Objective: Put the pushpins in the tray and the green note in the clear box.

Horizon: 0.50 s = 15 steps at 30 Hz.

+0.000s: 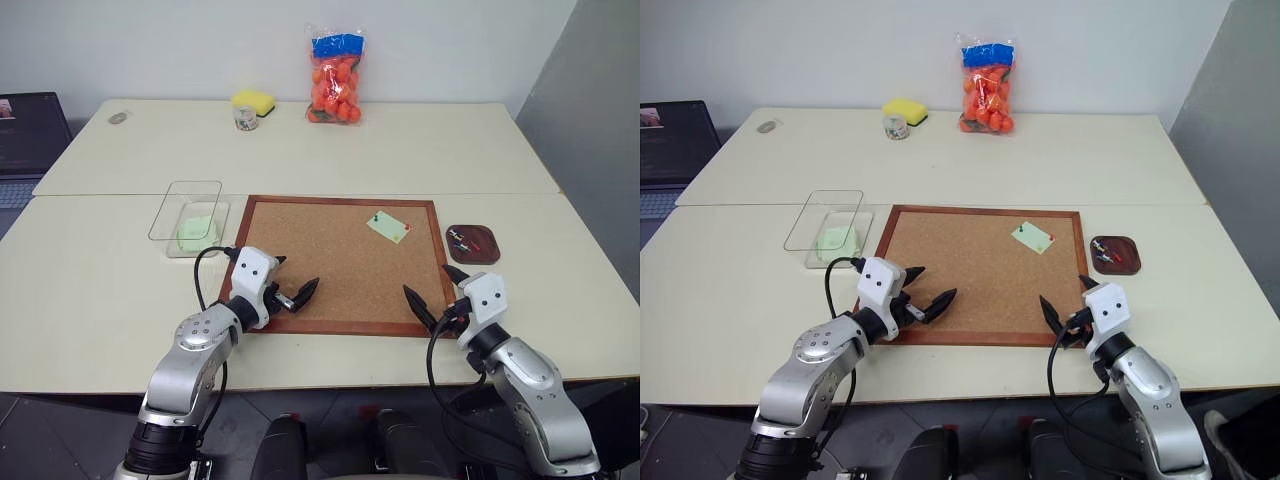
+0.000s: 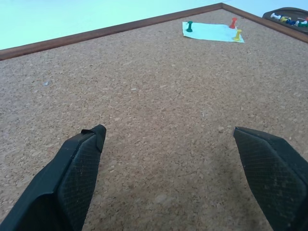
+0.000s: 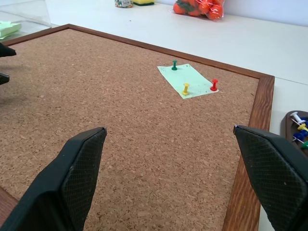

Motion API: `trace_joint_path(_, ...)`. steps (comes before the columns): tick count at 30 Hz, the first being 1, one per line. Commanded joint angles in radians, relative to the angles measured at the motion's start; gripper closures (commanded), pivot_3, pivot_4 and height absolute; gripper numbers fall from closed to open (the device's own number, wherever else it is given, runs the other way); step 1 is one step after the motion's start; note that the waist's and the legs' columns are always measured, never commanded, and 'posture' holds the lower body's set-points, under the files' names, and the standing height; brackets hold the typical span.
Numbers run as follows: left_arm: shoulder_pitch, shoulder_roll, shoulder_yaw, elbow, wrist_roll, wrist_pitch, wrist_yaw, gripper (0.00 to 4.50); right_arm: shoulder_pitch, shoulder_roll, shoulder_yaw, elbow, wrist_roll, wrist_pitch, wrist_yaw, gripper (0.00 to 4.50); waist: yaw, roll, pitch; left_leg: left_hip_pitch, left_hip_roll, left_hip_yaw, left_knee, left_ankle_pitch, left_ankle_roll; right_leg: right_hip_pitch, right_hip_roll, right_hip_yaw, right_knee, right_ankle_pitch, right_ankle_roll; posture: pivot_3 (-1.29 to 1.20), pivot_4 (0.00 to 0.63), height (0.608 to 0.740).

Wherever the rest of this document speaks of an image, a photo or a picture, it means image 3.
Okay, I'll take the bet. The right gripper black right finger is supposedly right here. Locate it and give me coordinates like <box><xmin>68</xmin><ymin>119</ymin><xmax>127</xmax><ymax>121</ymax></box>
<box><xmin>232</xmin><ymin>125</ymin><xmax>308</xmax><ymax>231</ymax></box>

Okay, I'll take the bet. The light green paper note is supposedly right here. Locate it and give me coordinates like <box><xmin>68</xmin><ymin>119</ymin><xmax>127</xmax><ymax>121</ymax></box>
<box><xmin>157</xmin><ymin>64</ymin><xmax>220</xmax><ymax>100</ymax></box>

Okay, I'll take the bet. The white push pin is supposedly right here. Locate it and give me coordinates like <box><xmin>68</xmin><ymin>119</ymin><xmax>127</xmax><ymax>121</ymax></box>
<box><xmin>290</xmin><ymin>111</ymin><xmax>303</xmax><ymax>125</ymax></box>

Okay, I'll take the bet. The clear plastic box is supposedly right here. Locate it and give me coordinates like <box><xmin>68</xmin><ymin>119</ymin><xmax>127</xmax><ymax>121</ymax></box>
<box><xmin>0</xmin><ymin>0</ymin><xmax>53</xmax><ymax>40</ymax></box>

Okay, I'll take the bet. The jar of coloured pins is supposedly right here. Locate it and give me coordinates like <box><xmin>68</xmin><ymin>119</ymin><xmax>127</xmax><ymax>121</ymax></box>
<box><xmin>114</xmin><ymin>0</ymin><xmax>134</xmax><ymax>9</ymax></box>

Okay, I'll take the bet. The stack of green paper notes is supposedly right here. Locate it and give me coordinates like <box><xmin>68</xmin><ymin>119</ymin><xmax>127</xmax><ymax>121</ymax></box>
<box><xmin>0</xmin><ymin>20</ymin><xmax>22</xmax><ymax>39</ymax></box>

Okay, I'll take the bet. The brown pin tray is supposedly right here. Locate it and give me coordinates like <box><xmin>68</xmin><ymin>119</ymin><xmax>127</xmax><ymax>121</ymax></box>
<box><xmin>280</xmin><ymin>110</ymin><xmax>308</xmax><ymax>157</ymax></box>

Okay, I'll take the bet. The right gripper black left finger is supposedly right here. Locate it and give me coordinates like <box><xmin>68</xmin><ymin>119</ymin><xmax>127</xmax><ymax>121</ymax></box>
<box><xmin>0</xmin><ymin>126</ymin><xmax>107</xmax><ymax>231</ymax></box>

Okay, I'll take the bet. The cork board with wooden frame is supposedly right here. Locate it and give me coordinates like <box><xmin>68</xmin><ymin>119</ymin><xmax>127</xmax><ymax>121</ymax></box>
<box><xmin>0</xmin><ymin>23</ymin><xmax>275</xmax><ymax>231</ymax></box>

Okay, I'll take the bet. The bag of oranges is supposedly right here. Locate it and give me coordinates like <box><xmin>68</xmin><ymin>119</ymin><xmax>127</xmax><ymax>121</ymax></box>
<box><xmin>173</xmin><ymin>0</ymin><xmax>225</xmax><ymax>22</ymax></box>

